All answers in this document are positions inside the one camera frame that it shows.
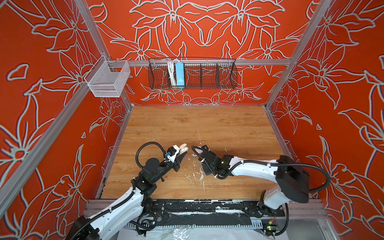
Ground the white earbud charging case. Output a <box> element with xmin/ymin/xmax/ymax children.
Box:
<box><xmin>179</xmin><ymin>143</ymin><xmax>189</xmax><ymax>154</ymax></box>

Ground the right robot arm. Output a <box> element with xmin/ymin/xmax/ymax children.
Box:
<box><xmin>192</xmin><ymin>146</ymin><xmax>332</xmax><ymax>210</ymax></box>

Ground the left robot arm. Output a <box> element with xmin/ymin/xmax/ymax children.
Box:
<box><xmin>66</xmin><ymin>142</ymin><xmax>189</xmax><ymax>240</ymax></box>

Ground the blue white box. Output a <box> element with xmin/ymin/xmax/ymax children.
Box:
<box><xmin>175</xmin><ymin>62</ymin><xmax>185</xmax><ymax>89</ymax></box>

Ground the clear plastic bin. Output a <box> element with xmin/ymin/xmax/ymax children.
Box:
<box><xmin>85</xmin><ymin>56</ymin><xmax>131</xmax><ymax>98</ymax></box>

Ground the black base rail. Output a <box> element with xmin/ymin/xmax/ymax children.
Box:
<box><xmin>144</xmin><ymin>199</ymin><xmax>286</xmax><ymax>229</ymax></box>

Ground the black wire basket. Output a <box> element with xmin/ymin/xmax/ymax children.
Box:
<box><xmin>148</xmin><ymin>58</ymin><xmax>238</xmax><ymax>90</ymax></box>

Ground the white coiled cable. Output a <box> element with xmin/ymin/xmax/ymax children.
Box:
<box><xmin>166</xmin><ymin>59</ymin><xmax>177</xmax><ymax>87</ymax></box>

